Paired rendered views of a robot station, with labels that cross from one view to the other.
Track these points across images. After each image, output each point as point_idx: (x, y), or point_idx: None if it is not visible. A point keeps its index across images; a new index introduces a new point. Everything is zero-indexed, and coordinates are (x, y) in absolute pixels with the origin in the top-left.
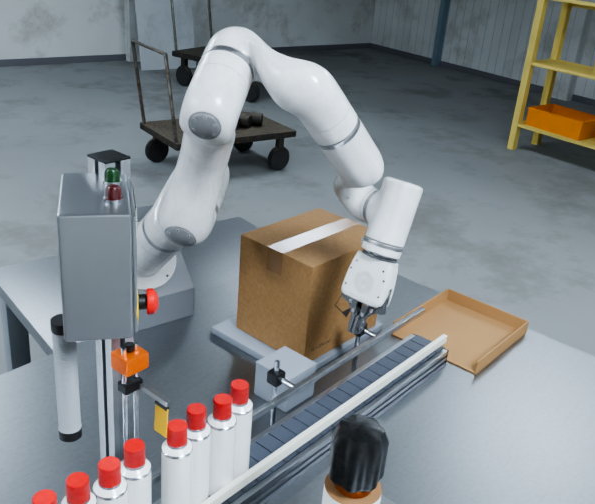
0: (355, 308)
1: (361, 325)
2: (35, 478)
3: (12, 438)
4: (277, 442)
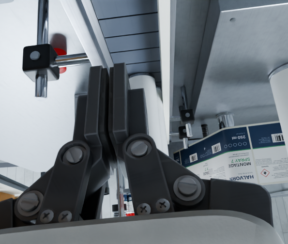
0: (102, 199)
1: (147, 124)
2: (37, 115)
3: None
4: (129, 38)
